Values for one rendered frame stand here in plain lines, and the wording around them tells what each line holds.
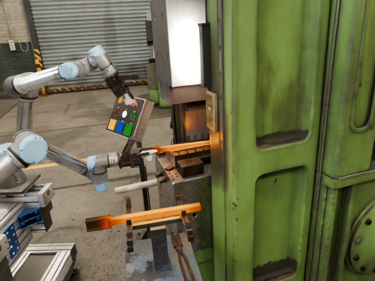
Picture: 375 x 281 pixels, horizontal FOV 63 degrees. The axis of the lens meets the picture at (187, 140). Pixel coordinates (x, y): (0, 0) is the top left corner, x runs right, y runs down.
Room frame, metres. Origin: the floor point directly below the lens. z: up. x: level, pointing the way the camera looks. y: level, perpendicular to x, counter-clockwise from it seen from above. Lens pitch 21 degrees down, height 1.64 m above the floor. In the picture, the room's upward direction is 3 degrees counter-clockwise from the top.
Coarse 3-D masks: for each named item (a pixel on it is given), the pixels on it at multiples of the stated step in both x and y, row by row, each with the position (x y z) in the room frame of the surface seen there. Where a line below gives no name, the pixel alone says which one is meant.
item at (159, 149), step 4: (208, 140) 1.64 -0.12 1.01; (176, 144) 1.59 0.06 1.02; (180, 144) 1.59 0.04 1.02; (184, 144) 1.58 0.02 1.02; (188, 144) 1.58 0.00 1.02; (192, 144) 1.59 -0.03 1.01; (196, 144) 1.60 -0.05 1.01; (200, 144) 1.60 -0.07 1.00; (204, 144) 1.61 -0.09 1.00; (140, 148) 1.52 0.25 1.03; (144, 148) 1.52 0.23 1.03; (148, 148) 1.52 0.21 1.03; (152, 148) 1.52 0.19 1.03; (156, 148) 1.53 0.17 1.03; (160, 148) 1.53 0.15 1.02; (164, 148) 1.54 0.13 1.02; (168, 148) 1.55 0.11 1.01; (172, 148) 1.55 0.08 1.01; (176, 148) 1.56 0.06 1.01; (180, 148) 1.57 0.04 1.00; (156, 152) 1.53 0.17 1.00
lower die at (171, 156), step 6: (174, 144) 1.69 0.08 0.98; (174, 150) 1.55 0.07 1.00; (180, 150) 1.55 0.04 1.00; (192, 150) 1.56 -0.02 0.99; (198, 150) 1.55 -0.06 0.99; (204, 150) 1.55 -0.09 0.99; (168, 156) 1.62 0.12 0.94; (174, 156) 1.49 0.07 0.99; (180, 156) 1.50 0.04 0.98; (186, 156) 1.51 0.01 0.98; (192, 156) 1.52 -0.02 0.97; (198, 156) 1.53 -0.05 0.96; (174, 162) 1.50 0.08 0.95; (204, 162) 1.54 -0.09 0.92
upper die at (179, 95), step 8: (160, 88) 1.66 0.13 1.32; (168, 88) 1.51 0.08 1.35; (176, 88) 1.50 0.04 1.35; (184, 88) 1.52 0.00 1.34; (192, 88) 1.53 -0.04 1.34; (200, 88) 1.54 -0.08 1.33; (208, 88) 1.56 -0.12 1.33; (160, 96) 1.68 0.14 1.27; (168, 96) 1.52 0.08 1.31; (176, 96) 1.50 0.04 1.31; (184, 96) 1.51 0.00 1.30; (192, 96) 1.53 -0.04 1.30; (200, 96) 1.54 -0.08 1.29
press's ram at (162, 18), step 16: (160, 0) 1.52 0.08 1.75; (176, 0) 1.46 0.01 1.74; (192, 0) 1.48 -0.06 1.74; (160, 16) 1.55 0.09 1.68; (176, 16) 1.46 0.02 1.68; (192, 16) 1.48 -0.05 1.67; (160, 32) 1.57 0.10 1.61; (176, 32) 1.46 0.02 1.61; (192, 32) 1.48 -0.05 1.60; (160, 48) 1.59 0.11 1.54; (176, 48) 1.46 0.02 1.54; (192, 48) 1.48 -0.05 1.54; (160, 64) 1.62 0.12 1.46; (176, 64) 1.45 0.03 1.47; (192, 64) 1.48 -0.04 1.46; (160, 80) 1.65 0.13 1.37; (176, 80) 1.45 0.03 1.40; (192, 80) 1.48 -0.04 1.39
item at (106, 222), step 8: (168, 208) 1.03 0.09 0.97; (176, 208) 1.03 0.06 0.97; (184, 208) 1.03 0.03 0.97; (192, 208) 1.03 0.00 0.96; (200, 208) 1.04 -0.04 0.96; (104, 216) 0.99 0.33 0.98; (112, 216) 1.00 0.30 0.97; (120, 216) 1.00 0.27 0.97; (128, 216) 0.99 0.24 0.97; (136, 216) 0.99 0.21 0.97; (144, 216) 0.99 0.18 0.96; (152, 216) 1.00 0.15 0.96; (160, 216) 1.01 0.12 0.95; (88, 224) 0.96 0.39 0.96; (96, 224) 0.97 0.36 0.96; (104, 224) 0.97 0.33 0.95; (112, 224) 0.97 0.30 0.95
